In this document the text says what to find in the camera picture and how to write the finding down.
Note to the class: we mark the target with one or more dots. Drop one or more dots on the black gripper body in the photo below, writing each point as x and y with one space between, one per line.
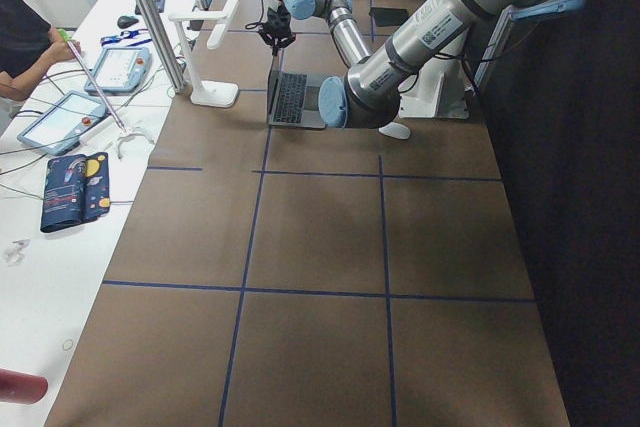
277 26

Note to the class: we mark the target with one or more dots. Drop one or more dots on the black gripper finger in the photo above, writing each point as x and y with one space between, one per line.
275 46

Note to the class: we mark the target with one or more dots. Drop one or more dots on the grey laptop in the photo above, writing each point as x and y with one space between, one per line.
292 98

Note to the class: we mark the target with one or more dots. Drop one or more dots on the person's forearm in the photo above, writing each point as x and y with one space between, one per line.
21 87

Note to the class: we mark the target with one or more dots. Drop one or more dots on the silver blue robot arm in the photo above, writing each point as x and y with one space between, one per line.
368 96

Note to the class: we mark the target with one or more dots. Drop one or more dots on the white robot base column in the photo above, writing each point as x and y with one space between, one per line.
437 91

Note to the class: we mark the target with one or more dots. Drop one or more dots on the white desk lamp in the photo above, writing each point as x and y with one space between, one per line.
209 93

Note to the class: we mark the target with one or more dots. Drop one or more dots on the black mouse pad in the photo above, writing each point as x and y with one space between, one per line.
388 17

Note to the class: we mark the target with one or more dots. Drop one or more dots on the white computer mouse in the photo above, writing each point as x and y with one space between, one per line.
395 130

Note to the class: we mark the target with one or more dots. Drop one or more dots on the black computer mouse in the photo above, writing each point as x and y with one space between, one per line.
126 21

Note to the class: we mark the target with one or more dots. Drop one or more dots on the person's hand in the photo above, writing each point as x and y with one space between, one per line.
60 51

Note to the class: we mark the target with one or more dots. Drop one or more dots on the upper teach pendant tablet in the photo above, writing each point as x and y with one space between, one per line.
121 70

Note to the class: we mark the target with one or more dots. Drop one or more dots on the teach pendant tablet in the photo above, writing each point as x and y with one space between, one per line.
121 70
58 130

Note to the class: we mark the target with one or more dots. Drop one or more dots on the white grabber claw stick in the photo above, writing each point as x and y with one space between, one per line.
127 133

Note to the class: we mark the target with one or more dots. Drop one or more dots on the lower teach pendant tablet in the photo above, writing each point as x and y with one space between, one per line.
58 130

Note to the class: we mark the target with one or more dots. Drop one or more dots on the dark blue space pencil case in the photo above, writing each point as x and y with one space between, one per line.
76 191

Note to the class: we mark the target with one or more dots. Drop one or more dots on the red cylinder bottle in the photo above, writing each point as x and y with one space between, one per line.
22 388

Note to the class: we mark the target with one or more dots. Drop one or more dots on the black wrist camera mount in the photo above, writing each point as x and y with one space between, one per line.
285 36

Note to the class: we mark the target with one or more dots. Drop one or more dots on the aluminium frame post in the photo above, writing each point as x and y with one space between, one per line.
162 43

